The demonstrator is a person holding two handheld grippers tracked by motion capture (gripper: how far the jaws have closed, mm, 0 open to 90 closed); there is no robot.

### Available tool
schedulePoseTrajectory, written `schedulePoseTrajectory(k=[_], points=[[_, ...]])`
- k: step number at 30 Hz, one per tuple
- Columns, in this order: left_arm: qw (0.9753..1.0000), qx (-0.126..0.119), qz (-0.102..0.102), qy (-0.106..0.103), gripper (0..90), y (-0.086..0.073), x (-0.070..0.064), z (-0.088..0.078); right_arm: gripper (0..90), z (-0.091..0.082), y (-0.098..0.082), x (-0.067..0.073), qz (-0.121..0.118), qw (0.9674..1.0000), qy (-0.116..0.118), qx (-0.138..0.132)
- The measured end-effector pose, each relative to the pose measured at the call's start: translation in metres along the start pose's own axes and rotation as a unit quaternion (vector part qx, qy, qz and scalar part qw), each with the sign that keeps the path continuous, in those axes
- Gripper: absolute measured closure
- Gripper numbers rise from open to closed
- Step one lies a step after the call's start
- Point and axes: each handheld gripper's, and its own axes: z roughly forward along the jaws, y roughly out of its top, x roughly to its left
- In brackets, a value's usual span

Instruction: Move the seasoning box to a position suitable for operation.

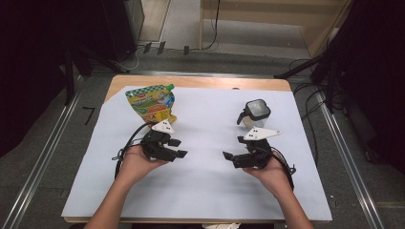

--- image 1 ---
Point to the metal floor rail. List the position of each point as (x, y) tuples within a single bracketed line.
[(350, 165), (191, 74), (41, 159)]

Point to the person's right hand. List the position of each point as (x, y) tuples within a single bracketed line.
[(275, 176)]

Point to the black cabinet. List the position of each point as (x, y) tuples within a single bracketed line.
[(122, 28)]

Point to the light wooden frame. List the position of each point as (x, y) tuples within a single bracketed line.
[(321, 35)]

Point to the black metal stand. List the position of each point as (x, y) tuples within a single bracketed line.
[(69, 76)]

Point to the black stand leg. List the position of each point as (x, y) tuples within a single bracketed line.
[(296, 68)]

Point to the white paper sheet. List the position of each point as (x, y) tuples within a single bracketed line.
[(203, 127)]

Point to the white cloth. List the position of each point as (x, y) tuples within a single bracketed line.
[(221, 226)]

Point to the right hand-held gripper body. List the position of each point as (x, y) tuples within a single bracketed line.
[(258, 154)]

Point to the yellow green spouted pouch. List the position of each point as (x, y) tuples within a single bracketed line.
[(149, 103)]

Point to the person's left hand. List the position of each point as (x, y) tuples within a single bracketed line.
[(137, 167)]

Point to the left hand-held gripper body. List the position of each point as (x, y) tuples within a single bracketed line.
[(156, 144)]

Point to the black clear-lid cup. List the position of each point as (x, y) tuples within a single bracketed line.
[(257, 109)]

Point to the wooden table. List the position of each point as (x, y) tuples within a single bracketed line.
[(207, 81)]

